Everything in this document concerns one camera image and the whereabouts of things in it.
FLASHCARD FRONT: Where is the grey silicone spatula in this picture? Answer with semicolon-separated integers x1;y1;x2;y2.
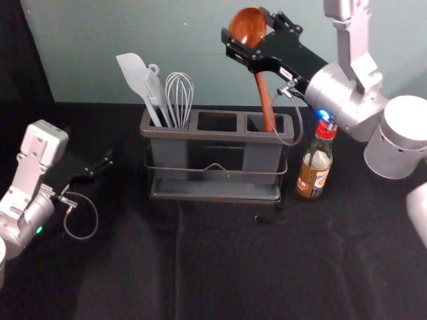
115;52;164;129

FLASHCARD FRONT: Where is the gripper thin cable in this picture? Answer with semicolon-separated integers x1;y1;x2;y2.
271;79;305;148
57;191;99;241

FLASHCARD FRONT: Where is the plain pale wall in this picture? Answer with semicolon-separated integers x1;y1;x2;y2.
19;0;427;108

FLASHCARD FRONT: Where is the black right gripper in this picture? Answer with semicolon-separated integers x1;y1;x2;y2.
220;11;330;95

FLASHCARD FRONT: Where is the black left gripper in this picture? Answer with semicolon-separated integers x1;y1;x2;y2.
44;148;114;195

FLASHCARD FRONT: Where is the black table cloth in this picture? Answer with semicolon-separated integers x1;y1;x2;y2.
0;0;427;320

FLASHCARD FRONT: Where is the brown wooden spoon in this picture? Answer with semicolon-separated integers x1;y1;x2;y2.
228;7;276;133

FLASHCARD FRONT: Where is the sauce bottle with red cap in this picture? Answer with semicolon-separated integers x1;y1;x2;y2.
294;116;339;201

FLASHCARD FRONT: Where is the right gripper thin cable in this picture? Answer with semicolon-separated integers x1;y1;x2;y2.
271;79;305;148

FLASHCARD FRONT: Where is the grey utensil holder rack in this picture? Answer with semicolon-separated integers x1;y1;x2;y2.
139;107;296;213

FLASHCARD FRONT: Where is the grey whisk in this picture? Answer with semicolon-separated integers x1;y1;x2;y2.
164;71;195;129

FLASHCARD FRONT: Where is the grey slotted turner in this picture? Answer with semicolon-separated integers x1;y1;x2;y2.
144;63;175;129

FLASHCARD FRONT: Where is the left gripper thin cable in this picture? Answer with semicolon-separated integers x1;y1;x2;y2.
57;191;99;241

